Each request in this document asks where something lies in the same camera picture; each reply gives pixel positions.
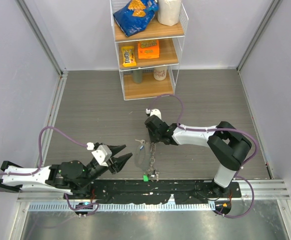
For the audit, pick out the white slotted cable duct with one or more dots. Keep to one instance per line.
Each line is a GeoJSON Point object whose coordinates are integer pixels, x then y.
{"type": "Point", "coordinates": [131, 207]}

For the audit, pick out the grey green can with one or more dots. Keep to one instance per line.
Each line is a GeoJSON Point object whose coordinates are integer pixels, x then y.
{"type": "Point", "coordinates": [137, 76]}

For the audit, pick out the silver key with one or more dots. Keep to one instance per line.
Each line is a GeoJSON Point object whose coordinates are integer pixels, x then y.
{"type": "Point", "coordinates": [142, 141]}

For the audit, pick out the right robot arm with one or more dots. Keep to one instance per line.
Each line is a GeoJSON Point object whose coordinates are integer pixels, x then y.
{"type": "Point", "coordinates": [229, 146]}

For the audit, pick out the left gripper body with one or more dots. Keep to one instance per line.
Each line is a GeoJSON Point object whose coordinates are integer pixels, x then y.
{"type": "Point", "coordinates": [95, 171]}

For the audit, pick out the green key tag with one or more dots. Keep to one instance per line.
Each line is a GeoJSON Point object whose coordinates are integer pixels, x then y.
{"type": "Point", "coordinates": [145, 178]}

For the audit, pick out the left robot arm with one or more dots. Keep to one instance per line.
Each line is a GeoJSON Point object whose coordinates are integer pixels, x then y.
{"type": "Point", "coordinates": [69, 177]}

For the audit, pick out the white paper towel roll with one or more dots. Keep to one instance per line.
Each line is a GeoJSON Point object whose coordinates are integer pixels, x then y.
{"type": "Point", "coordinates": [169, 12]}

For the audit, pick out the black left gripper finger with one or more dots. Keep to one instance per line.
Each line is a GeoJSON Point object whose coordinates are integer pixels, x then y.
{"type": "Point", "coordinates": [115, 149]}
{"type": "Point", "coordinates": [117, 163]}

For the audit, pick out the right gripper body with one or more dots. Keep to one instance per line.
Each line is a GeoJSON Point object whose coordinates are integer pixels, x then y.
{"type": "Point", "coordinates": [154, 137]}

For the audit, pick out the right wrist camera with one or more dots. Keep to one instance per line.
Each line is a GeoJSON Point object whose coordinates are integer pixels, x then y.
{"type": "Point", "coordinates": [153, 114]}

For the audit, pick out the blue chips bag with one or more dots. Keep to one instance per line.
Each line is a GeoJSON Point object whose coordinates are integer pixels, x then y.
{"type": "Point", "coordinates": [135, 16]}

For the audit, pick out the white wire shelf unit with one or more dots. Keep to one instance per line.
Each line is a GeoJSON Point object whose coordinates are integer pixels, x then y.
{"type": "Point", "coordinates": [149, 61]}

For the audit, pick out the white printed cup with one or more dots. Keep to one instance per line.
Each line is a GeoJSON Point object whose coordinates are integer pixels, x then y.
{"type": "Point", "coordinates": [160, 73]}

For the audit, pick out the orange snack box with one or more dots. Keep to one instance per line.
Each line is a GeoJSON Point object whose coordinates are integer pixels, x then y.
{"type": "Point", "coordinates": [148, 49]}

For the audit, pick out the yellow candy bag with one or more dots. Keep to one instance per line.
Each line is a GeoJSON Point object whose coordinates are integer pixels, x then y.
{"type": "Point", "coordinates": [128, 55]}

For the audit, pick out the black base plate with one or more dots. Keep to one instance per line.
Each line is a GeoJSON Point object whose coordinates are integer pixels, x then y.
{"type": "Point", "coordinates": [189, 191]}

